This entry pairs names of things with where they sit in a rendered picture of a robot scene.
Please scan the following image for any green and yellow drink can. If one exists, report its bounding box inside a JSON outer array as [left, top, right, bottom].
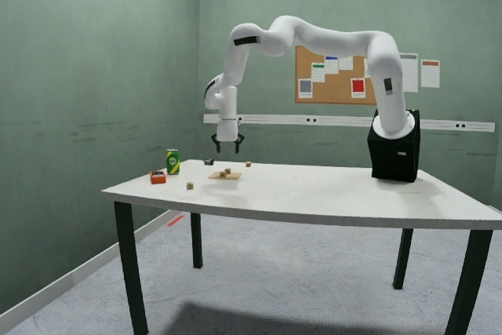
[[166, 149, 180, 175]]

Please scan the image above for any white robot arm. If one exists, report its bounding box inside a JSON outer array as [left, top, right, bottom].
[[204, 16, 415, 140]]

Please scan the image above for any orange multimeter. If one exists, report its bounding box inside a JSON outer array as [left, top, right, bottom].
[[150, 171, 166, 184]]

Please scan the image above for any tan square mat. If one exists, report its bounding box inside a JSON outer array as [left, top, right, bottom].
[[208, 172, 242, 180]]

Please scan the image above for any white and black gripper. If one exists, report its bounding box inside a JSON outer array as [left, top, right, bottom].
[[211, 120, 245, 154]]

